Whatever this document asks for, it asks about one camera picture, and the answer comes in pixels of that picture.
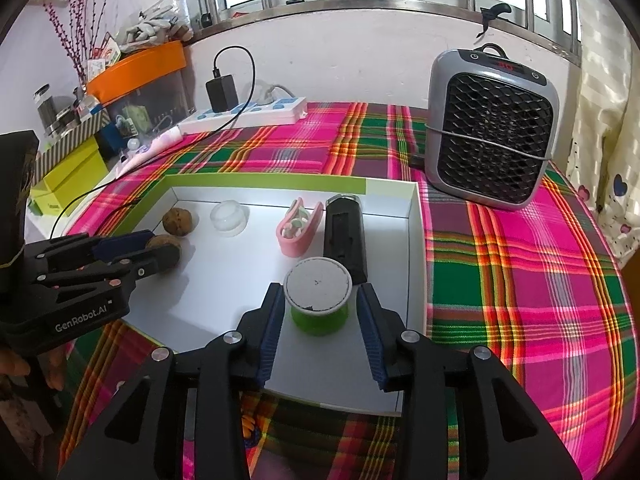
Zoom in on white blue power strip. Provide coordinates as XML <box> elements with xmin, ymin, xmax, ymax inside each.
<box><xmin>178</xmin><ymin>96</ymin><xmax>307</xmax><ymax>136</ymax></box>

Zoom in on clear plastic storage bin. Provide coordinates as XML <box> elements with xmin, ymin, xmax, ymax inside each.
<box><xmin>100</xmin><ymin>70</ymin><xmax>193</xmax><ymax>153</ymax></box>

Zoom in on black rectangular device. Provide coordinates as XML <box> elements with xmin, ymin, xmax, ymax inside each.
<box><xmin>322</xmin><ymin>194</ymin><xmax>369</xmax><ymax>285</ymax></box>

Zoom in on grey space heater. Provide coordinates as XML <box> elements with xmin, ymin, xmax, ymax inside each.
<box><xmin>424</xmin><ymin>44</ymin><xmax>561</xmax><ymax>211</ymax></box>

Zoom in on dried flower branches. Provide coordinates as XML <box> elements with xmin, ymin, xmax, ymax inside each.
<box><xmin>42</xmin><ymin>0</ymin><xmax>126</xmax><ymax>91</ymax></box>

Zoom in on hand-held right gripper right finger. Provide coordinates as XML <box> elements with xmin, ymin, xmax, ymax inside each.
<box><xmin>356</xmin><ymin>283</ymin><xmax>583</xmax><ymax>480</ymax></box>

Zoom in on black charger adapter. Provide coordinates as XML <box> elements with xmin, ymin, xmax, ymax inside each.
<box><xmin>206</xmin><ymin>75</ymin><xmax>239</xmax><ymax>112</ymax></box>

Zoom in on green cup with white lid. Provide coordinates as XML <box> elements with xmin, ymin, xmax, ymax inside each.
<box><xmin>283</xmin><ymin>258</ymin><xmax>352</xmax><ymax>337</ymax></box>

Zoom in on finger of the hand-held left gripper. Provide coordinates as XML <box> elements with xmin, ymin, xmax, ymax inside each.
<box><xmin>27</xmin><ymin>230</ymin><xmax>157</xmax><ymax>267</ymax></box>
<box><xmin>37</xmin><ymin>247</ymin><xmax>181</xmax><ymax>289</ymax></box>

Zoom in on printed paper packets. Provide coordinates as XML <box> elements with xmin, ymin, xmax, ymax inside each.
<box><xmin>87</xmin><ymin>32</ymin><xmax>123</xmax><ymax>78</ymax></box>

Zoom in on plaid tablecloth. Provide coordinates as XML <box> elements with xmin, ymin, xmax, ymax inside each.
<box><xmin>60</xmin><ymin>101</ymin><xmax>628</xmax><ymax>480</ymax></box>

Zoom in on glass jar with black lid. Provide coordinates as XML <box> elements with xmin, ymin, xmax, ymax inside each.
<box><xmin>34</xmin><ymin>84</ymin><xmax>58</xmax><ymax>136</ymax></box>

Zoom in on pink lotion tube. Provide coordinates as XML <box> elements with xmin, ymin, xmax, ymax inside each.
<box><xmin>116</xmin><ymin>125</ymin><xmax>183</xmax><ymax>176</ymax></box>

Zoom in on black charger cable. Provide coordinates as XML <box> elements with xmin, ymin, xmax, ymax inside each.
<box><xmin>49</xmin><ymin>46</ymin><xmax>257</xmax><ymax>241</ymax></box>

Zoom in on striped cardboard box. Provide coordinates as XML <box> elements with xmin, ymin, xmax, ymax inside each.
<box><xmin>32</xmin><ymin>110</ymin><xmax>112</xmax><ymax>181</ymax></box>

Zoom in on person's left hand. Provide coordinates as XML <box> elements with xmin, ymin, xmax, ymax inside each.
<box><xmin>0</xmin><ymin>346</ymin><xmax>67</xmax><ymax>392</ymax></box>

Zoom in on orange bin lid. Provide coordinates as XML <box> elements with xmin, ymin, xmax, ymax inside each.
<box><xmin>85</xmin><ymin>41</ymin><xmax>187</xmax><ymax>108</ymax></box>

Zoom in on patterned cream curtain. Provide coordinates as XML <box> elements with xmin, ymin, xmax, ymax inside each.
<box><xmin>565</xmin><ymin>0</ymin><xmax>640</xmax><ymax>271</ymax></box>

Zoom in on grey work gloves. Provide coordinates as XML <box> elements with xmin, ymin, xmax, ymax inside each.
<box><xmin>120</xmin><ymin>15</ymin><xmax>181</xmax><ymax>46</ymax></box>

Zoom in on translucent white round cap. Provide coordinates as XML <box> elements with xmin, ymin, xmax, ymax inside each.
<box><xmin>209</xmin><ymin>201</ymin><xmax>250</xmax><ymax>237</ymax></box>

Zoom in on pink contact lens case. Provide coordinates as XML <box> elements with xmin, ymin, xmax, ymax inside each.
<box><xmin>276</xmin><ymin>197</ymin><xmax>325</xmax><ymax>257</ymax></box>

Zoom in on yellow-green cardboard box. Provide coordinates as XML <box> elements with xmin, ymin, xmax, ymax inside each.
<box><xmin>29</xmin><ymin>137</ymin><xmax>111</xmax><ymax>217</ymax></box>

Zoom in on dark blue packet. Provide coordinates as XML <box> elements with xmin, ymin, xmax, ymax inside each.
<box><xmin>97</xmin><ymin>122</ymin><xmax>133</xmax><ymax>153</ymax></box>

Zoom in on small toy figure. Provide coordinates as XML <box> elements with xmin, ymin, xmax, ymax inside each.
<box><xmin>240</xmin><ymin>412</ymin><xmax>261</xmax><ymax>443</ymax></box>

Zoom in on metal window grille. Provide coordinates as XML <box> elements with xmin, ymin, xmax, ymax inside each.
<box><xmin>165</xmin><ymin>0</ymin><xmax>583</xmax><ymax>56</ymax></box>

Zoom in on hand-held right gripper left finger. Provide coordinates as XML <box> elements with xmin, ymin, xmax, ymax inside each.
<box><xmin>57</xmin><ymin>282</ymin><xmax>287</xmax><ymax>480</ymax></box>

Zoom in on white power plug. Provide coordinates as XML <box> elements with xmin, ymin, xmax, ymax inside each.
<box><xmin>256</xmin><ymin>84</ymin><xmax>296</xmax><ymax>106</ymax></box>

